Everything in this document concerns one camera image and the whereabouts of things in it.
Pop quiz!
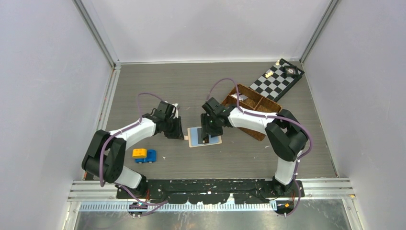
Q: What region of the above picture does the beige leather card holder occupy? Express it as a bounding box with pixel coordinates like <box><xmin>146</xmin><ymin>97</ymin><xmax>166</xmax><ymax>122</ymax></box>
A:
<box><xmin>185</xmin><ymin>126</ymin><xmax>222</xmax><ymax>148</ymax></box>

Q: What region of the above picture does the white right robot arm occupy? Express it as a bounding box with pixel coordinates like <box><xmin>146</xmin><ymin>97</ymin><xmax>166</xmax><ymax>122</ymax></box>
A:
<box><xmin>201</xmin><ymin>98</ymin><xmax>313</xmax><ymax>197</ymax></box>

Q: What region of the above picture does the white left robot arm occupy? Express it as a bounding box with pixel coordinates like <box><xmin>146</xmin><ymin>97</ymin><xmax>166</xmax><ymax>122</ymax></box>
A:
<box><xmin>81</xmin><ymin>101</ymin><xmax>184</xmax><ymax>198</ymax></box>

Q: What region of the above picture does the woven wicker divided basket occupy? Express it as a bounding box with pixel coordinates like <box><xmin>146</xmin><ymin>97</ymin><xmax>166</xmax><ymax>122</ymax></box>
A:
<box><xmin>221</xmin><ymin>84</ymin><xmax>282</xmax><ymax>141</ymax></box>

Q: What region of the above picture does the blue yellow toy car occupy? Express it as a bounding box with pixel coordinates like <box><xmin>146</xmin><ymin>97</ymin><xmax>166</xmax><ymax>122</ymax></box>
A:
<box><xmin>132</xmin><ymin>149</ymin><xmax>157</xmax><ymax>164</ymax></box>

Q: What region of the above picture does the black white chessboard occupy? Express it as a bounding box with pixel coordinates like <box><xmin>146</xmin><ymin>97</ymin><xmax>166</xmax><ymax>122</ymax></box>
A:
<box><xmin>250</xmin><ymin>58</ymin><xmax>305</xmax><ymax>102</ymax></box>

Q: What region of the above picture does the small black square box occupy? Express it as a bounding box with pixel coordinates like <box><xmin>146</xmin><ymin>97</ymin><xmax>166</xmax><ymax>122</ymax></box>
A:
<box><xmin>283</xmin><ymin>65</ymin><xmax>299</xmax><ymax>78</ymax></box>

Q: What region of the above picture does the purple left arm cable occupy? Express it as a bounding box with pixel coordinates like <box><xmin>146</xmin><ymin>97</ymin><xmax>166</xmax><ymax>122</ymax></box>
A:
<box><xmin>99</xmin><ymin>92</ymin><xmax>170</xmax><ymax>218</ymax></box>

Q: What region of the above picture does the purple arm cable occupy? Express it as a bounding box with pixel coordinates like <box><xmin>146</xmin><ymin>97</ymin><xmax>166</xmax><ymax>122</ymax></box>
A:
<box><xmin>206</xmin><ymin>78</ymin><xmax>314</xmax><ymax>218</ymax></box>
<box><xmin>99</xmin><ymin>92</ymin><xmax>170</xmax><ymax>218</ymax></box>

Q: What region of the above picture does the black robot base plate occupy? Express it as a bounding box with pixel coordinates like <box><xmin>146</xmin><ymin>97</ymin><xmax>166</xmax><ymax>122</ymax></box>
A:
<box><xmin>116</xmin><ymin>179</ymin><xmax>305</xmax><ymax>205</ymax></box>

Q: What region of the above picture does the aluminium frame rail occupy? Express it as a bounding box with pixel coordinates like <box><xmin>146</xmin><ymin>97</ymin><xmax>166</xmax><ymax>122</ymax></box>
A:
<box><xmin>73</xmin><ymin>0</ymin><xmax>121</xmax><ymax>129</ymax></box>

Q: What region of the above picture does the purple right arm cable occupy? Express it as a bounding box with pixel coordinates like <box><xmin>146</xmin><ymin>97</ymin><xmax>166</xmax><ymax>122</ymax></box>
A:
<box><xmin>206</xmin><ymin>78</ymin><xmax>314</xmax><ymax>218</ymax></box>

